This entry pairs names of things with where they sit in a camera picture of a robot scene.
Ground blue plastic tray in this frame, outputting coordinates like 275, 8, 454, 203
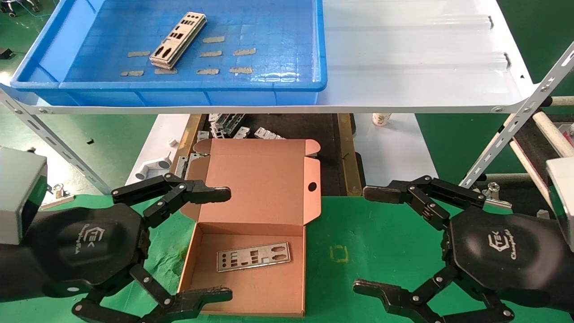
10, 0, 328, 107

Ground slotted grey angle post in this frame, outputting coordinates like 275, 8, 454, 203
460, 41, 574, 189
0, 87, 111, 194

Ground white pipe fitting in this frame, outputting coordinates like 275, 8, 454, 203
135, 152, 172, 181

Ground brown cardboard box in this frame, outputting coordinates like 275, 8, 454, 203
178, 138, 322, 317

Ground long grey metal bracket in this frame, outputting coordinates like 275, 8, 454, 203
174, 153, 204, 180

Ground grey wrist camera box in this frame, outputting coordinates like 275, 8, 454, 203
0, 147, 48, 245
546, 157, 574, 252

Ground white lower board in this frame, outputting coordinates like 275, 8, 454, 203
125, 113, 445, 196

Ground dark cart panel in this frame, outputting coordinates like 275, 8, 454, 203
516, 113, 574, 180

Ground silver binder clip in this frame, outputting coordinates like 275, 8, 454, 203
479, 182, 513, 210
41, 184, 74, 210

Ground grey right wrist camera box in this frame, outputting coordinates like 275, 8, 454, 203
546, 157, 574, 252

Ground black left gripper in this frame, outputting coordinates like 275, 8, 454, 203
25, 173, 233, 323

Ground chair wheel base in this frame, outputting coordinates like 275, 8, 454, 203
0, 0, 43, 17

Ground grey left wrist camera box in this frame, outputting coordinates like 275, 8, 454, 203
0, 147, 48, 245

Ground white horizontal tube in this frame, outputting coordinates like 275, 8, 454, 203
540, 96, 574, 107

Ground dark wood-framed parts tray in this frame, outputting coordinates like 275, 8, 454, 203
170, 113, 367, 196

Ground thin white tube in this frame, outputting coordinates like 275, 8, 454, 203
509, 139, 553, 209

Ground grey horizontal tube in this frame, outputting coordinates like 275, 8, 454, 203
482, 173, 550, 183

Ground green table cloth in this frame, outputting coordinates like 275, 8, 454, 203
0, 194, 574, 323

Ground thick white tube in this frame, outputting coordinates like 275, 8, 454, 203
533, 111, 574, 157

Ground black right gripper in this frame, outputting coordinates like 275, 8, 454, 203
353, 175, 566, 323

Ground dark grey metal bracket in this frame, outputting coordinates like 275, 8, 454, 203
223, 113, 246, 136

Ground silver ribbed metal part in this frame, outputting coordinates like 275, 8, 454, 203
254, 127, 284, 140

